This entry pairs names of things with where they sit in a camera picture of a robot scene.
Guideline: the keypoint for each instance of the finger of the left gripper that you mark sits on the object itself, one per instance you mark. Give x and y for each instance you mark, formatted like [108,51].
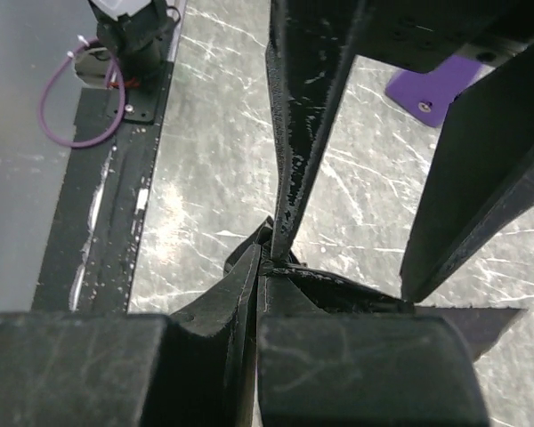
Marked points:
[309,56]
[481,177]

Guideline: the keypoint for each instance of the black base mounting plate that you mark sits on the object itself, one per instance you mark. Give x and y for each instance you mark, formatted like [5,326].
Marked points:
[93,246]

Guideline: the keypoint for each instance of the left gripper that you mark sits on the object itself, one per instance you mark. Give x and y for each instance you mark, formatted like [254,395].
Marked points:
[420,35]

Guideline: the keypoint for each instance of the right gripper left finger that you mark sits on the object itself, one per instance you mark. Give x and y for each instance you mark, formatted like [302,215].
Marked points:
[195,367]

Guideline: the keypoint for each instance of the black trash bag roll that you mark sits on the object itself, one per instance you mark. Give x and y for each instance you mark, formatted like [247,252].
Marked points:
[480,327]

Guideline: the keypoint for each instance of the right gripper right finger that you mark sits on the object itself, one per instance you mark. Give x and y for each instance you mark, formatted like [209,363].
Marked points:
[370,369]

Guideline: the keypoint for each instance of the purple metronome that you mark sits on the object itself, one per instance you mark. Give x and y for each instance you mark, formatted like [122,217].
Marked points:
[426,97]

